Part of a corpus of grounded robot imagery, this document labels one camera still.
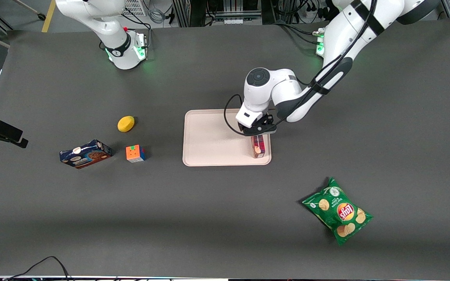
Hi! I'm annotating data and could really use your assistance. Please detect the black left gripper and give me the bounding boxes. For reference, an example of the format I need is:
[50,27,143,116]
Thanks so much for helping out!
[239,115,277,138]

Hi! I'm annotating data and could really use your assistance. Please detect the red cookie box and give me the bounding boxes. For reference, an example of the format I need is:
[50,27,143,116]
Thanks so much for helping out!
[251,134,267,159]

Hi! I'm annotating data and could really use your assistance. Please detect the cream plastic tray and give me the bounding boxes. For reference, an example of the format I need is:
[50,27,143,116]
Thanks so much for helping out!
[182,108,272,167]

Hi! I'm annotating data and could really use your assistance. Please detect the blue cookie box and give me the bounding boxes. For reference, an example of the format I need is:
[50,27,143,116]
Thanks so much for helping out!
[59,139,113,169]

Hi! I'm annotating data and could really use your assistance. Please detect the green chips bag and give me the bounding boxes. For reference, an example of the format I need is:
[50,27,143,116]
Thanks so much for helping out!
[302,177,374,246]

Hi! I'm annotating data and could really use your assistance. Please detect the yellow lemon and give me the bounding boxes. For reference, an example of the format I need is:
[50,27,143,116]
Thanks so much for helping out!
[117,116,135,133]

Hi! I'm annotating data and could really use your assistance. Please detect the colourful puzzle cube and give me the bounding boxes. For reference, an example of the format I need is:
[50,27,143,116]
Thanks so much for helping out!
[126,145,146,163]

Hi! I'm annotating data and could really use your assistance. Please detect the yellow floor tape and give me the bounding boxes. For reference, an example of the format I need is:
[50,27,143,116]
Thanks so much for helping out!
[41,0,57,33]

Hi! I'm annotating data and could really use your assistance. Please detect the aluminium equipment rack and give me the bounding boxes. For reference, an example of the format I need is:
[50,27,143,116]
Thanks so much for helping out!
[171,0,263,28]

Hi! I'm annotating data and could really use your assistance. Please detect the white perforated basket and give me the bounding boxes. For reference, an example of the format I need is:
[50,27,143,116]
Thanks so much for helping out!
[123,0,148,17]

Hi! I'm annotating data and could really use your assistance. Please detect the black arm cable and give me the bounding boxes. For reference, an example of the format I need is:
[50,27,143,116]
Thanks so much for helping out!
[224,0,379,136]

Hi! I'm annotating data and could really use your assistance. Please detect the black base cables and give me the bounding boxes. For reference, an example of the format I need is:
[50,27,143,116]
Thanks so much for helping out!
[274,21,321,45]
[99,8,154,53]

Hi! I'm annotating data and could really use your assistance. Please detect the thin black cable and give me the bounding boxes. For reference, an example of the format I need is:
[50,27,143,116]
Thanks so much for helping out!
[6,256,71,281]

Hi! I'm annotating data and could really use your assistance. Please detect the grey coiled cable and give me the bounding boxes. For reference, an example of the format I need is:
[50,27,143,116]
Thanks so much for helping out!
[148,0,168,25]

